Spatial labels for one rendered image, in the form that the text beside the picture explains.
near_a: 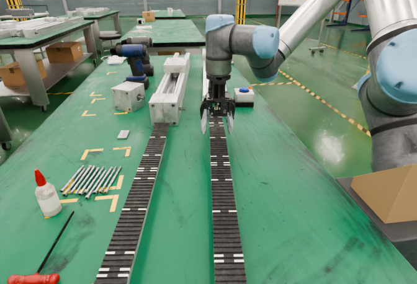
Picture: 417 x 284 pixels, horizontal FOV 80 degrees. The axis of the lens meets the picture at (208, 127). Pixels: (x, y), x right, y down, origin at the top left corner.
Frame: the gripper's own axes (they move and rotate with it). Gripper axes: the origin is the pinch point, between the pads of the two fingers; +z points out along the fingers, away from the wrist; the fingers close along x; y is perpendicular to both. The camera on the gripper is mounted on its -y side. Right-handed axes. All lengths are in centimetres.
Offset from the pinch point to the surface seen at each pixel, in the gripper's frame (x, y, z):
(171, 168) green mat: -13.5, 16.3, 3.2
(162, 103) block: -19.1, -9.3, -6.0
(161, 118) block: -19.9, -9.3, -0.2
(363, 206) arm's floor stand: 32.7, 31.0, 3.2
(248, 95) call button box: 14.4, -26.3, -2.2
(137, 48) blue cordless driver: -36, -50, -17
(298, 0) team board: 215, -579, -26
